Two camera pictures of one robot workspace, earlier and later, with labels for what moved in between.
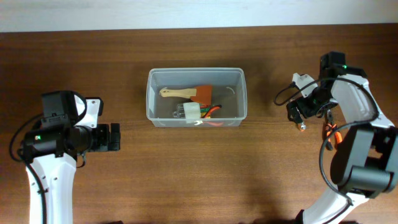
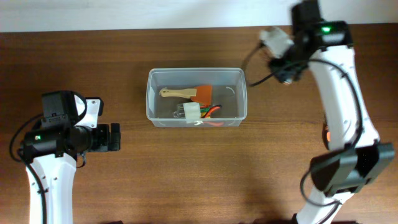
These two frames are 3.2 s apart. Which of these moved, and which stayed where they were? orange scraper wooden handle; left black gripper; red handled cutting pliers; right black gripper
Moved: right black gripper
Stayed: red handled cutting pliers; orange scraper wooden handle; left black gripper
